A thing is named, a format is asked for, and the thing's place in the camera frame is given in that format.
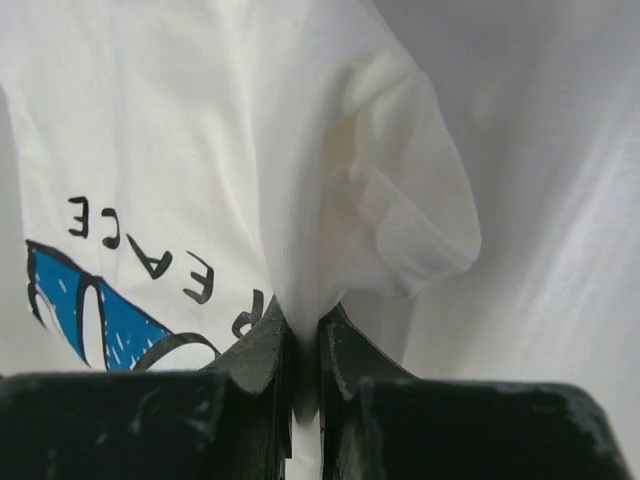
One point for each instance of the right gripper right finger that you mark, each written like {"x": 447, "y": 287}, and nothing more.
{"x": 378, "y": 421}

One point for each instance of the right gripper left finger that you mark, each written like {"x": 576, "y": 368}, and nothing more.
{"x": 230, "y": 420}

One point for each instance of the white t shirt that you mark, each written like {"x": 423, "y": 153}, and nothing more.
{"x": 168, "y": 168}

